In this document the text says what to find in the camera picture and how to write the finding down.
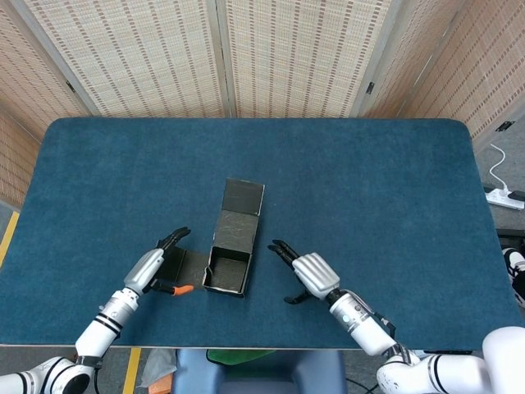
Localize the orange cloth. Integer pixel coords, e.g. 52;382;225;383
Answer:
148;371;176;394

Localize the white power strip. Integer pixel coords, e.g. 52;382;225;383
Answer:
485;185;525;211

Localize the black foldable cardboard box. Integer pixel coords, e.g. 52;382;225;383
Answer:
157;176;266;300

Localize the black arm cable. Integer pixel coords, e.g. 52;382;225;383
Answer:
356;295;398;336

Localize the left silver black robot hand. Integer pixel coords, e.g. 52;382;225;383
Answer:
122;227;194;297

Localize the bamboo folding screen panel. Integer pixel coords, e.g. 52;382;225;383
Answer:
217;0;401;119
18;0;231;119
0;0;94;136
0;110;42;208
404;0;525;143
360;0;468;120

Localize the blue felt table mat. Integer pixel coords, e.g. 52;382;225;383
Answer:
0;117;522;352

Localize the white power cable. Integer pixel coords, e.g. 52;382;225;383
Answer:
489;143;512;194

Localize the yellow floor tape strip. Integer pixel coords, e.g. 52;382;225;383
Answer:
121;347;143;394
0;211;21;268

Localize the grey cloth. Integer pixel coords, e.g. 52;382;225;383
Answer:
137;348;177;389

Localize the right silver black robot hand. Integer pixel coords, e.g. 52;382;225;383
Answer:
267;240;341;305

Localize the green cloth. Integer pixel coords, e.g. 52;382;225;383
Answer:
206;348;284;367

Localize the black and white sneaker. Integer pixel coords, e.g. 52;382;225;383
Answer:
502;246;525;307

